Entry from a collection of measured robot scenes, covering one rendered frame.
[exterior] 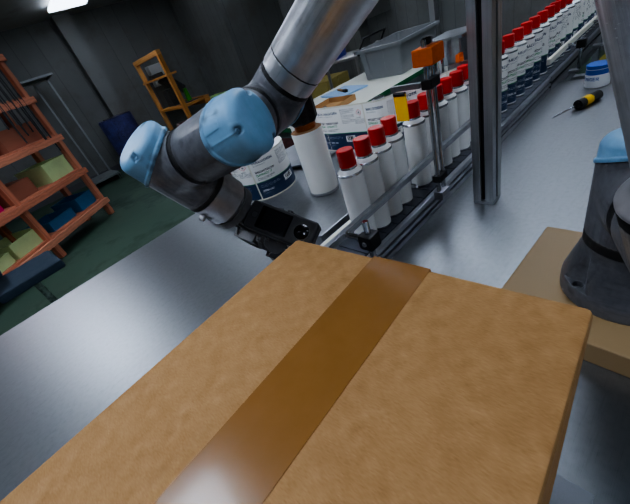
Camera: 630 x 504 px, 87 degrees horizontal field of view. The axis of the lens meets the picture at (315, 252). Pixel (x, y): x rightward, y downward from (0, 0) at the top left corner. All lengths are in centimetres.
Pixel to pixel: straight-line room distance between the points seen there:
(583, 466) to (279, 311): 38
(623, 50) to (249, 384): 32
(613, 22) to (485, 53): 47
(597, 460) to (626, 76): 38
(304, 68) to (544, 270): 48
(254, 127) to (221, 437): 29
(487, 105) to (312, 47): 45
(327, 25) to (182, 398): 38
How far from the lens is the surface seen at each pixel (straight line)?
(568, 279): 60
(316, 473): 19
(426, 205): 84
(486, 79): 78
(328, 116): 116
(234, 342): 26
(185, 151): 41
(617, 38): 32
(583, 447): 52
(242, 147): 37
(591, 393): 56
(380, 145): 73
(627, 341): 57
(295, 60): 45
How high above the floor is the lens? 129
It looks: 33 degrees down
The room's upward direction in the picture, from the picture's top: 21 degrees counter-clockwise
